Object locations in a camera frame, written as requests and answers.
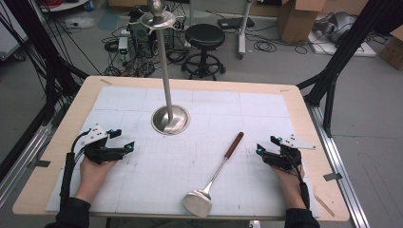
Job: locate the white round table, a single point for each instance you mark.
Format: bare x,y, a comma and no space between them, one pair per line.
63,4

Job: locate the tan tape strip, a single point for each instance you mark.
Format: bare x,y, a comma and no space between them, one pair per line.
106,82
324,205

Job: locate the black metal frame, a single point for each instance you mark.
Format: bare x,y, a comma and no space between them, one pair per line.
339,53
50,72

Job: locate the white panel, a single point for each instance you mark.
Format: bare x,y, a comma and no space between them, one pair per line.
9,34

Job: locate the black round stool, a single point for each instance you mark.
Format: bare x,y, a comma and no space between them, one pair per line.
205,36

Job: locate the person's right hand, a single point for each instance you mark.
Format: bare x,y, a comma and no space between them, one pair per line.
290,181

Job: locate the white stand leg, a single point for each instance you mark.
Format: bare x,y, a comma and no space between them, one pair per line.
243,31

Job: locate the large open cardboard box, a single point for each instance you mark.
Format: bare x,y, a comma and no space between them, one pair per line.
296,22

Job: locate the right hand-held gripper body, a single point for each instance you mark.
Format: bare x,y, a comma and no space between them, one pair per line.
285,157

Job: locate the small cardboard box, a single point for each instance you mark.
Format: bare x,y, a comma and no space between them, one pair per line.
393,50

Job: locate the grey bag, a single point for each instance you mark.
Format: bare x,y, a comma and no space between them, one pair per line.
337,25

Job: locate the white power unit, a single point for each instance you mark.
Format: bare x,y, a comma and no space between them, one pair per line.
123,45

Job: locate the metal pole stand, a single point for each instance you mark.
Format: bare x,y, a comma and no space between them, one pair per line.
165,66

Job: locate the aluminium rail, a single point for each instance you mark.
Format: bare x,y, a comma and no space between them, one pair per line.
339,164
22,158

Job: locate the grey tape piece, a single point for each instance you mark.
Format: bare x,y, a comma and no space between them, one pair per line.
42,163
332,176

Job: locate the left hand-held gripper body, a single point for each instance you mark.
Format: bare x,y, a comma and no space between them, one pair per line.
100,152

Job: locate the computer tower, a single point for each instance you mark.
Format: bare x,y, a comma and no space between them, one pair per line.
141,34

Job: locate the white board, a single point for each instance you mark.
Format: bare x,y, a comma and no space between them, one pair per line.
345,49

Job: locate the white grid mat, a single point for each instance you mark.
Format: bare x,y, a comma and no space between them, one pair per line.
221,120

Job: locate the person's left hand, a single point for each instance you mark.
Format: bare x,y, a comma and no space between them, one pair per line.
93,173

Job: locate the black flat device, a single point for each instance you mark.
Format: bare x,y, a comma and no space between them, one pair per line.
236,22

